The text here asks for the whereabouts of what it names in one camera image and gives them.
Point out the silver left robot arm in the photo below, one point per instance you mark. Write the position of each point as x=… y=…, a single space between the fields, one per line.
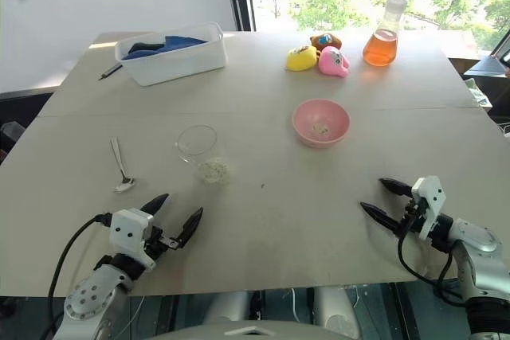
x=93 y=296

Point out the brown plush toy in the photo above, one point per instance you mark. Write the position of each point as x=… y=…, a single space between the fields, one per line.
x=334 y=40

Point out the blue cloth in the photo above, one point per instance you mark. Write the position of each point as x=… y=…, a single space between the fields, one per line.
x=181 y=42

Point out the black laptop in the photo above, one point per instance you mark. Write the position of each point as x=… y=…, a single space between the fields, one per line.
x=488 y=66

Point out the silver robot torso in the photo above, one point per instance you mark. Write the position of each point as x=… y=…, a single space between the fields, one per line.
x=255 y=332

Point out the white plastic bin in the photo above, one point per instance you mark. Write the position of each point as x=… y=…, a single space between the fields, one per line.
x=179 y=65

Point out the white rounded robot leg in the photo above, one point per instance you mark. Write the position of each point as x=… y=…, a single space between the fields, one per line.
x=231 y=308
x=336 y=312

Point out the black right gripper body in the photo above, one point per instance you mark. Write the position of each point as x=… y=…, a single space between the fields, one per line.
x=410 y=216

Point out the clear glass cup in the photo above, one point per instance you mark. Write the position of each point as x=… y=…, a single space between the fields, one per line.
x=195 y=143

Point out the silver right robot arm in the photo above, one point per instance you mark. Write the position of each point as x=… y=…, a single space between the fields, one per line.
x=478 y=252

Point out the pink bowl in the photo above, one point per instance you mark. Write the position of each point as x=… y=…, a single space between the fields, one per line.
x=304 y=133

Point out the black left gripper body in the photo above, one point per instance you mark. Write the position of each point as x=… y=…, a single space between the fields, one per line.
x=155 y=242

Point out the dark furniture beside table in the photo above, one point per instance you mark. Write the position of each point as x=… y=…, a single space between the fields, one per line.
x=20 y=117

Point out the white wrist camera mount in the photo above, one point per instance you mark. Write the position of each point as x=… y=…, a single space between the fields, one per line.
x=430 y=200
x=127 y=230

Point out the dark pen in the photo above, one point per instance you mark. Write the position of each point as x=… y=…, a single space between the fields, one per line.
x=110 y=72

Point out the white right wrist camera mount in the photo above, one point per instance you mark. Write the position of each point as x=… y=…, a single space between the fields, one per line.
x=430 y=200

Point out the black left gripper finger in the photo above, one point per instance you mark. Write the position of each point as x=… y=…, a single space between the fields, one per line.
x=190 y=228
x=155 y=204

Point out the metal spoon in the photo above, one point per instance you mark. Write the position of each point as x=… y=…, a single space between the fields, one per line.
x=125 y=186

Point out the black item in bin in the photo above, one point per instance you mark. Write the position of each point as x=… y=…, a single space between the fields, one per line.
x=145 y=47

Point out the yellow plush toy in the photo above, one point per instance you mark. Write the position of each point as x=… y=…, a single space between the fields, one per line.
x=300 y=61

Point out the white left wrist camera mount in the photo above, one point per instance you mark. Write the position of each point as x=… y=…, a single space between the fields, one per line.
x=127 y=230

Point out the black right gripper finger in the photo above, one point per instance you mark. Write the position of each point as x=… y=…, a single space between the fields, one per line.
x=382 y=217
x=398 y=188

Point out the pink plush toy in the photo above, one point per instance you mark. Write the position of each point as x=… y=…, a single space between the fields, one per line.
x=330 y=63

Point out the glass flask with orange liquid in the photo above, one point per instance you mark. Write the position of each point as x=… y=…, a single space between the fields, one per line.
x=380 y=51

